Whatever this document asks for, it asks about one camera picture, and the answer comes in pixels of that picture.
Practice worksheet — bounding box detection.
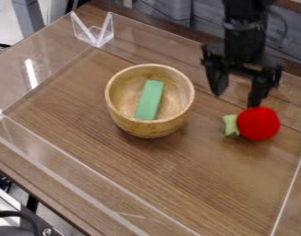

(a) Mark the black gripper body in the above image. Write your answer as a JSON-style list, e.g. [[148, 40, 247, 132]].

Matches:
[[199, 42, 283, 89]]

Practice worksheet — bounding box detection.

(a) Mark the wooden bowl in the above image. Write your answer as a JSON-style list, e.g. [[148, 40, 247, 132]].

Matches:
[[104, 64, 195, 138]]

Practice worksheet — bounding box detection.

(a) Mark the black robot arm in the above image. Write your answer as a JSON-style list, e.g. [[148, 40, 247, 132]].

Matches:
[[200, 0, 282, 108]]

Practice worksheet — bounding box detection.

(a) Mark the clear acrylic tray enclosure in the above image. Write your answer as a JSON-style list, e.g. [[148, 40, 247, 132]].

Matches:
[[0, 10, 301, 236]]

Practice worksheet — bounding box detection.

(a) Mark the black metal bracket with cable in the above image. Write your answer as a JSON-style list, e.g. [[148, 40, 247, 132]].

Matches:
[[0, 206, 64, 236]]

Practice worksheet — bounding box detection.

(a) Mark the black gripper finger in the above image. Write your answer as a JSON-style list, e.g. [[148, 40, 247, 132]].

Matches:
[[247, 74, 274, 108], [204, 60, 229, 96]]

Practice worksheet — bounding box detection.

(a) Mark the green rectangular block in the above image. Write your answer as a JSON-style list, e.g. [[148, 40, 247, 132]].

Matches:
[[134, 79, 164, 120]]

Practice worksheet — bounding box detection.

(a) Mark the red plush fruit green leaf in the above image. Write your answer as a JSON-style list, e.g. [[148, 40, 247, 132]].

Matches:
[[221, 107, 280, 141]]

